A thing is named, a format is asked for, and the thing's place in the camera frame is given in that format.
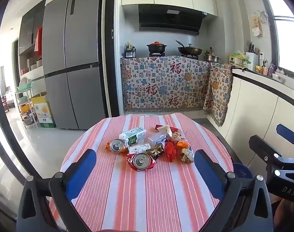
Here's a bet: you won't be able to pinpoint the red plastic wrapper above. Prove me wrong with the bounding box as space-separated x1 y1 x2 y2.
165 141 177 162

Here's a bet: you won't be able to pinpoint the gold foil wrapper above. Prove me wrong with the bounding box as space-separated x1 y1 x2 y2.
146 143 165 160

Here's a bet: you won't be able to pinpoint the wide printed blanket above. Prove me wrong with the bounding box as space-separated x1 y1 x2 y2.
120 56 211 113

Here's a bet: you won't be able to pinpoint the yellow cardboard box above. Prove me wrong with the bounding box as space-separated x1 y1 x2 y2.
31 96 57 128

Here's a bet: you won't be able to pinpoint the floral paper cup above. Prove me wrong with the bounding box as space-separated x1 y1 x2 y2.
129 142 152 154

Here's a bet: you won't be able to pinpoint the blue plastic waste basket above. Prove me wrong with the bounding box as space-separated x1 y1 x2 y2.
233 163 254 179

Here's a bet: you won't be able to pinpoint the yellow green plastic bag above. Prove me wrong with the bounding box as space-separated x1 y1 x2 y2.
229 50 250 68

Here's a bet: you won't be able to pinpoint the crushed orange drink can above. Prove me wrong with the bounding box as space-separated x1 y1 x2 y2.
105 139 128 153

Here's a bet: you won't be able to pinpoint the white and red snack wrapper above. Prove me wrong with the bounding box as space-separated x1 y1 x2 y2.
170 127 182 141

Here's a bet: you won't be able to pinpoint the condiment bottle rack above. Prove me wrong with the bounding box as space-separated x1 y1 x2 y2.
123 42 137 58

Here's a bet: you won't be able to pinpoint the orange snack wrapper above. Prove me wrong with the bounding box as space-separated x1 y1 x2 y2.
176 138 189 149

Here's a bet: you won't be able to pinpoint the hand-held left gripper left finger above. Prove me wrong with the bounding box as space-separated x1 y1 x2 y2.
16 148 97 232

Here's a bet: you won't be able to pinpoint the hanging wall pouch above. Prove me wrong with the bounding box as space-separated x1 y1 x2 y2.
251 11 268 37

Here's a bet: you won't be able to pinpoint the white storage rack with bowls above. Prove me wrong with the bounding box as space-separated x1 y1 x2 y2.
15 77 38 126

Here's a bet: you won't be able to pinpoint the window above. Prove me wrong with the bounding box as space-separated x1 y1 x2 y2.
260 0 294 75

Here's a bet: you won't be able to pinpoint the white knife holder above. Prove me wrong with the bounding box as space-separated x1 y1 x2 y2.
245 42 260 72

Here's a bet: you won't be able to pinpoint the steel pot with lid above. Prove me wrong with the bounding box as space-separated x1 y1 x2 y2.
203 49 222 63

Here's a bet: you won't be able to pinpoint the black wok with lid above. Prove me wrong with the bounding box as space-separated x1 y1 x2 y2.
175 40 203 56

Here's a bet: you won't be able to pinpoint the green and white milk carton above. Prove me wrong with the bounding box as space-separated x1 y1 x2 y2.
119 126 147 147

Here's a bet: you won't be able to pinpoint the grey refrigerator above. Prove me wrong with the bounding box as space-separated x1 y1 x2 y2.
42 0 106 130

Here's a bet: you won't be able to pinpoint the beige snack wrapper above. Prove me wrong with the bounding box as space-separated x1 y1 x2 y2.
180 148 195 164

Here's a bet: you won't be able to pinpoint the cream kitchen base cabinets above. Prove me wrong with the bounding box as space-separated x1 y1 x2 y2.
207 68 294 186

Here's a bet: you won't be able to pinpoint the black clay pot orange lid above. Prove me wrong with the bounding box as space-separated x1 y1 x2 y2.
146 42 168 54

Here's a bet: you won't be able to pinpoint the pink striped tablecloth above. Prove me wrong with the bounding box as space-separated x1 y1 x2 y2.
49 113 234 232

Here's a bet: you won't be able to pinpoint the dark glass door cabinet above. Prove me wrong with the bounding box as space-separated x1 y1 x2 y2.
18 0 47 83

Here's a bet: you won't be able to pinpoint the clear plastic box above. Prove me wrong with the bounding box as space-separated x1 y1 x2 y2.
148 132 169 148

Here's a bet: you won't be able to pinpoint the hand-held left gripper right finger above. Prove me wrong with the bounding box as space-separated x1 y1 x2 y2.
194 149 274 232

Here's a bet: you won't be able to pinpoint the red hanging bag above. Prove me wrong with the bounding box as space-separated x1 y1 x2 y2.
34 27 43 56

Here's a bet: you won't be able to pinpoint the crushed red drink can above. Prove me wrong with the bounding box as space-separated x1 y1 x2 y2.
126 153 156 172

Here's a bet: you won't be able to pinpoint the narrow printed blanket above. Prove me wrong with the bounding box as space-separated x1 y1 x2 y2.
202 62 234 127

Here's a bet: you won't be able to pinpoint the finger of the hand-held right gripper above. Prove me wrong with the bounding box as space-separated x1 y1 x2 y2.
249 135 283 165
276 124 294 146

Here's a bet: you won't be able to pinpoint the black range hood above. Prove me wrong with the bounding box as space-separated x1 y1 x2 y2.
138 4 208 35

